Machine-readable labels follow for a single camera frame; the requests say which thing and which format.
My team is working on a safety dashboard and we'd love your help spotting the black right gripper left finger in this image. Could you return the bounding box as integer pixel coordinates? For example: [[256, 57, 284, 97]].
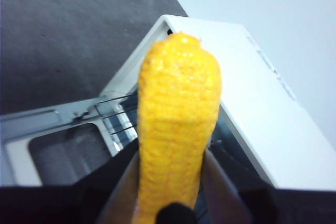
[[0, 141, 140, 224]]

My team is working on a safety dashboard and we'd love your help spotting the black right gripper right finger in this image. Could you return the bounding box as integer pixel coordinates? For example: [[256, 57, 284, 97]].
[[195, 147, 336, 224]]

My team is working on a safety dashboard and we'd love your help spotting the yellow corn cob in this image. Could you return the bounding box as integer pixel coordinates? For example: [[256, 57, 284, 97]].
[[136, 31, 223, 224]]

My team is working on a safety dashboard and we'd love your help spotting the cream toaster oven body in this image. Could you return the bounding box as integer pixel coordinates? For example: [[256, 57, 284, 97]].
[[101, 14, 336, 190]]

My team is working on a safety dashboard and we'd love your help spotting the metal wire oven rack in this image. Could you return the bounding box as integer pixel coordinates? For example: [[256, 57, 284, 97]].
[[94, 94, 139, 135]]

